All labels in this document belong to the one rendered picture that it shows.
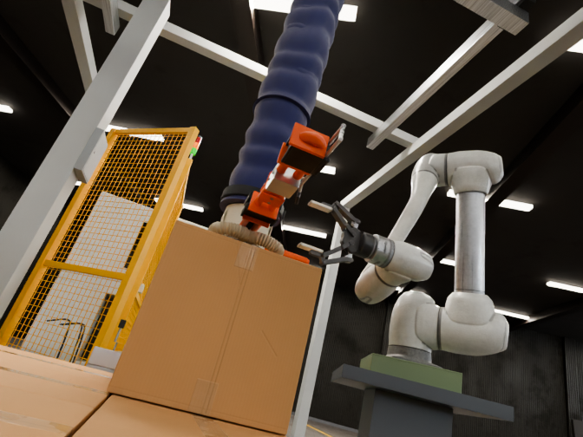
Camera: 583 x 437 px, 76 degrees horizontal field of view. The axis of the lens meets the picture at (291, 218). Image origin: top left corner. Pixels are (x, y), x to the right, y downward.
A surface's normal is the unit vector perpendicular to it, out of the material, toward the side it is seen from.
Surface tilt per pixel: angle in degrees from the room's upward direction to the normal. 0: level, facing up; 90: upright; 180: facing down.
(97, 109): 90
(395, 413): 90
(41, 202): 90
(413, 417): 90
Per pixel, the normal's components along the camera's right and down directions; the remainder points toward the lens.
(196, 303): 0.30, -0.33
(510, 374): -0.04, -0.42
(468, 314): -0.47, -0.29
